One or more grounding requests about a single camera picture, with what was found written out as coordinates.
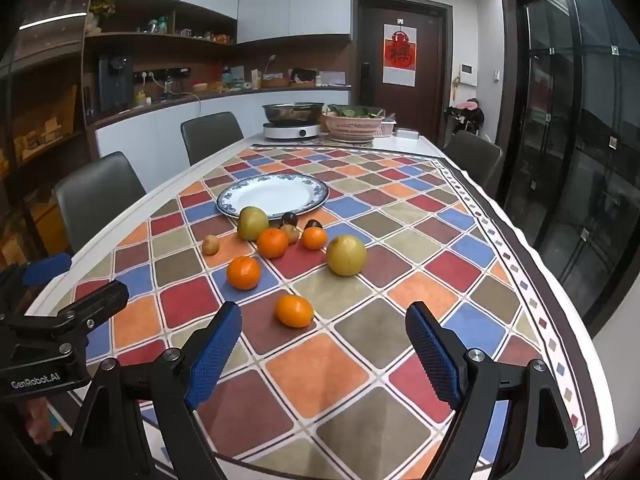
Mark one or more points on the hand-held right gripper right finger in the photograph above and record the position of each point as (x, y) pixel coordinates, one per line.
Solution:
(435, 355)

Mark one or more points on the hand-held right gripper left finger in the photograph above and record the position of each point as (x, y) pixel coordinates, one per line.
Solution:
(215, 355)

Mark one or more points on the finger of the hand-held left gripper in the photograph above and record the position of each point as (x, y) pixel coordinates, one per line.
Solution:
(95, 301)
(47, 266)

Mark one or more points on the orange tangerine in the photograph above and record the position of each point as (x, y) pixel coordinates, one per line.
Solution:
(295, 311)
(272, 243)
(243, 273)
(314, 239)

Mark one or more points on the brown kiwi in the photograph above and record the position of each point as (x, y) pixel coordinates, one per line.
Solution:
(210, 245)
(291, 234)

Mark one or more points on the large yellow pear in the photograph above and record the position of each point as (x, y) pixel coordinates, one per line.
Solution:
(346, 256)

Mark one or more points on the green pear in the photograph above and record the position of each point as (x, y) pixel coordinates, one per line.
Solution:
(251, 222)

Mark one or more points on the blue-rimmed white plate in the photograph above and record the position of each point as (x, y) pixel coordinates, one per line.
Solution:
(280, 195)

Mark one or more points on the person's left hand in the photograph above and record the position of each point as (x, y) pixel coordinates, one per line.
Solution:
(39, 420)

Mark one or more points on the grey dining chair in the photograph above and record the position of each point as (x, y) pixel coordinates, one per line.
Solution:
(100, 200)
(212, 132)
(472, 157)

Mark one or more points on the colourful checkered tablecloth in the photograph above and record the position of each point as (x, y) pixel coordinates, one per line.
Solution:
(320, 375)

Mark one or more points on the wooden display shelf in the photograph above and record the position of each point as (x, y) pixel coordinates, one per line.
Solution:
(45, 125)

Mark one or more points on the white counter cabinet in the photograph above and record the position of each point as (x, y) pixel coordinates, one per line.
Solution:
(160, 135)

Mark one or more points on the small white box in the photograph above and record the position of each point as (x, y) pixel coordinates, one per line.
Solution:
(406, 134)

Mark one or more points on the white induction cooker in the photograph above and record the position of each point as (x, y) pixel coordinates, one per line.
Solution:
(292, 132)

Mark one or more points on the black glass sliding door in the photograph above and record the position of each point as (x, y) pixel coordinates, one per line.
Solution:
(575, 160)

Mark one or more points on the pink plastic basket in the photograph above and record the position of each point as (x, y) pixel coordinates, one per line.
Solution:
(352, 129)

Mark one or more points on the black cart with pink cloth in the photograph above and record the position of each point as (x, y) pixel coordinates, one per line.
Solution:
(467, 112)

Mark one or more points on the steel pot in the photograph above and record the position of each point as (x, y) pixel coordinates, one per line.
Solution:
(292, 111)

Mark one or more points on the green leafy vegetables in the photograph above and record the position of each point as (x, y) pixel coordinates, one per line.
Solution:
(355, 111)

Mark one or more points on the wooden tray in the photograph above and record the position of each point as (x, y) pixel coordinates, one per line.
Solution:
(275, 81)

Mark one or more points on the black box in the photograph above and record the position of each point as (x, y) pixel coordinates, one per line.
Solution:
(302, 76)

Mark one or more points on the dark brown door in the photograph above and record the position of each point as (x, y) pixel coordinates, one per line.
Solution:
(430, 60)

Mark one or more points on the white wall intercom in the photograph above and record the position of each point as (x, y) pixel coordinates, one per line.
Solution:
(467, 74)

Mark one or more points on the red wall calendar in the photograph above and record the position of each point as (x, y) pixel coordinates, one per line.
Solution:
(400, 52)

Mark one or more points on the white wall cabinets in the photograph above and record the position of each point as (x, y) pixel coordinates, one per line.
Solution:
(290, 0)

